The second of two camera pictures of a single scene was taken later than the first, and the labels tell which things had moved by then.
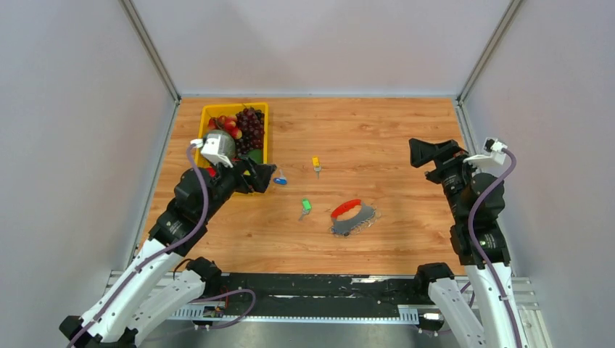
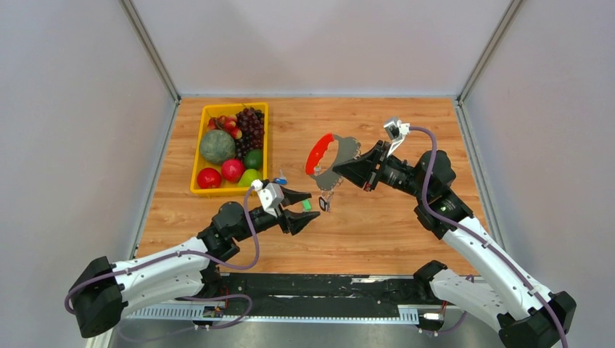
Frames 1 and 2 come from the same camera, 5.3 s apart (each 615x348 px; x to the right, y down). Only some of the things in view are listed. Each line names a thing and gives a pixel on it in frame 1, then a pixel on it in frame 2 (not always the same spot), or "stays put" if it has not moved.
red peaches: (226, 122) stays put
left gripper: (257, 180) -> (294, 221)
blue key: (281, 180) stays put
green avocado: (257, 155) stays put
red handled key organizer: (368, 215) -> (349, 151)
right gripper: (422, 151) -> (362, 170)
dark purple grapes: (251, 122) stays put
